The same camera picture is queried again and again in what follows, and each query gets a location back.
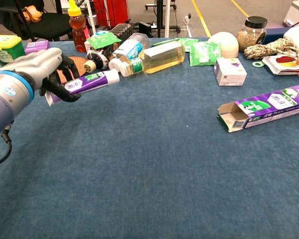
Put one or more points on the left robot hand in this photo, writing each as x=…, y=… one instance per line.
x=40, y=62

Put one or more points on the purple white toothpaste tube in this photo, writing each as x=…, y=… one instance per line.
x=94, y=81

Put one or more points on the purple toothpaste box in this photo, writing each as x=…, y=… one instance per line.
x=271, y=104

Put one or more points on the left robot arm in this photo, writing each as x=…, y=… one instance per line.
x=2, y=104

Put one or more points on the small purple box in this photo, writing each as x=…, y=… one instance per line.
x=37, y=46

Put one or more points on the red metal cabinet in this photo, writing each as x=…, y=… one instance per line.
x=117, y=12

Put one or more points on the small black box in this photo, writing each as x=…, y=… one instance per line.
x=145, y=27

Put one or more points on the white box purple print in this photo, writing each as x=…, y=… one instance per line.
x=230, y=72

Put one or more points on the black office chair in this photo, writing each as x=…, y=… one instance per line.
x=49, y=26

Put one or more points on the green container yellow lid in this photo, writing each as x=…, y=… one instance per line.
x=5, y=47

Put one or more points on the round woven coaster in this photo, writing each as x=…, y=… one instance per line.
x=81, y=64

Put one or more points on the black light stand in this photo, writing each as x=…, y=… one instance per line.
x=23, y=21

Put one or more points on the honey bottle yellow cap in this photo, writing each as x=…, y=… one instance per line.
x=77, y=32

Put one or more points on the plush monkey toy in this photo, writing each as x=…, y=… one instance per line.
x=31, y=13

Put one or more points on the green sachet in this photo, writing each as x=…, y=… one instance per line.
x=204, y=54
x=103, y=39
x=189, y=43

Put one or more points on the dark bottle with cork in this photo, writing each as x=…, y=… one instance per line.
x=122, y=31

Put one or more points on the clear bottle blue label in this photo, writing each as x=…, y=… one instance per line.
x=132, y=48

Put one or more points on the yellow liquid bottle green label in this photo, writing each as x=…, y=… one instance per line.
x=162, y=59

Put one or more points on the black tripod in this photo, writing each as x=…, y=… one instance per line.
x=160, y=18

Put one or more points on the blue table cloth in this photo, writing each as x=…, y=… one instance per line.
x=139, y=161

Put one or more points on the white power strip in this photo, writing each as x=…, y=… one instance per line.
x=187, y=20

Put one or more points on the beige bowl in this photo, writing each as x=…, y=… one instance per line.
x=224, y=44

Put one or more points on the glass jar black lid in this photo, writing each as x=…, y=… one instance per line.
x=251, y=35

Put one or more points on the white red snack packet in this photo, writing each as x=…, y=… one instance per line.
x=284, y=64

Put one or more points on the white grey machine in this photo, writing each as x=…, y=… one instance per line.
x=295, y=15

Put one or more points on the white frame leg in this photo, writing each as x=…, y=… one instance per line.
x=90, y=15

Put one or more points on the white vertical post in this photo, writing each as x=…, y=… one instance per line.
x=167, y=17

